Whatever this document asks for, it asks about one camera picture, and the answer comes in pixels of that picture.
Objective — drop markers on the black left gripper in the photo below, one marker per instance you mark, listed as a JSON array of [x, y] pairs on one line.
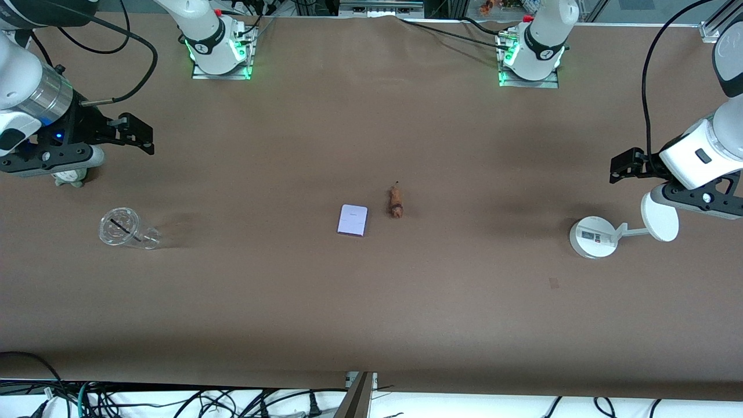
[[651, 163]]

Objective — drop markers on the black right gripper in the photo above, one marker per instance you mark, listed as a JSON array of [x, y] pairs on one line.
[[82, 129]]

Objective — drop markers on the lilac phone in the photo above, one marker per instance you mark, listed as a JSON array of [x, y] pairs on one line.
[[352, 220]]

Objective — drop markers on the brown lion statue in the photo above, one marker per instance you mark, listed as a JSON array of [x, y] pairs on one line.
[[396, 200]]

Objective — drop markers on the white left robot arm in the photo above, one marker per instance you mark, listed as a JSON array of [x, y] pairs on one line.
[[705, 148]]

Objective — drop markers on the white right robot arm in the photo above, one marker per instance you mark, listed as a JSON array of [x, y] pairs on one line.
[[23, 75]]

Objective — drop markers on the grey plush toy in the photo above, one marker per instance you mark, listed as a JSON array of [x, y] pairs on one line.
[[69, 179]]

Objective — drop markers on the white round desk lamp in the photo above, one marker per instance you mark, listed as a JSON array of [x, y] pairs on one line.
[[593, 237]]

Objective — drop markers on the clear plastic cup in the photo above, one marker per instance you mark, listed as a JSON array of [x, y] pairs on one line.
[[119, 227]]

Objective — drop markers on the small orange toy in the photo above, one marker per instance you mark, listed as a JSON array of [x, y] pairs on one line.
[[486, 7]]

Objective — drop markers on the brown paper table cover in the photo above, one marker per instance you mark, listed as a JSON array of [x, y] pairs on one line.
[[371, 302]]

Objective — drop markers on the black power plug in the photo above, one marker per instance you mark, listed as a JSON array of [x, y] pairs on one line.
[[314, 406]]

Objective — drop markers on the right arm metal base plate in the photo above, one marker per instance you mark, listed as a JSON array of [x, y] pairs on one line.
[[223, 74]]

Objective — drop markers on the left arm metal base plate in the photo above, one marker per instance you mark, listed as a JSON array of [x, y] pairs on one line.
[[528, 83]]

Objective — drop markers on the aluminium corner bracket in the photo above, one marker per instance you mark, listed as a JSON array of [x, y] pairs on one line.
[[709, 32]]

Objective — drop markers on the metal table post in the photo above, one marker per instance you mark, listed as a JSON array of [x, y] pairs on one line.
[[355, 397]]

